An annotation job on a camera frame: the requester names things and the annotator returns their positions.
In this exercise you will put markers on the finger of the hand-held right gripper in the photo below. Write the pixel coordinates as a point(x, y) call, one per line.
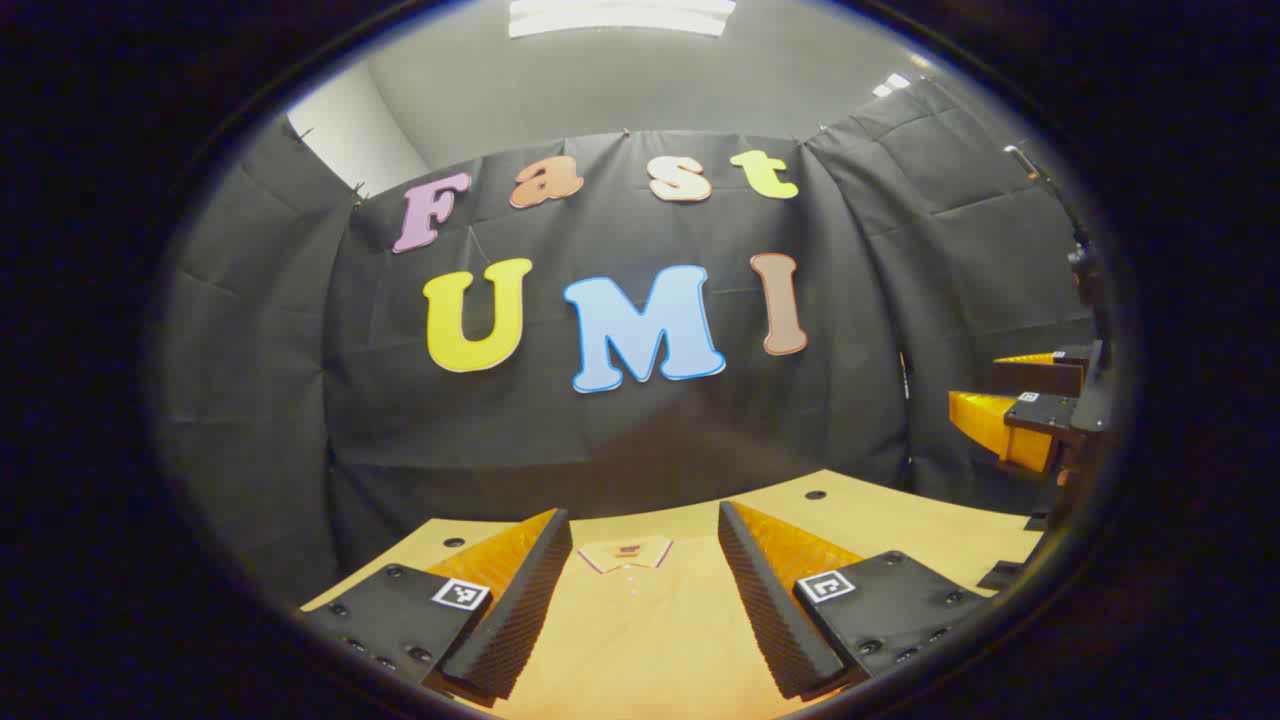
point(1040, 378)
point(1040, 415)

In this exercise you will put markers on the black backdrop cloth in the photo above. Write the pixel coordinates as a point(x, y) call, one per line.
point(600, 440)

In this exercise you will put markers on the small ceiling light panel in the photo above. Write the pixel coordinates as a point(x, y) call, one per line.
point(890, 85)

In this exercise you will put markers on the large ceiling light panel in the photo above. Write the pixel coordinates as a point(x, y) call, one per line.
point(620, 15)

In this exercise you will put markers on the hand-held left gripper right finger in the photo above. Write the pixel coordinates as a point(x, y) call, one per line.
point(765, 610)

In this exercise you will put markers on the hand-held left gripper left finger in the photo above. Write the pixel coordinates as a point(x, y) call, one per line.
point(525, 600)

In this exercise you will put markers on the orange T-shirt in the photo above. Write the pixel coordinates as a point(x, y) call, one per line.
point(640, 640)

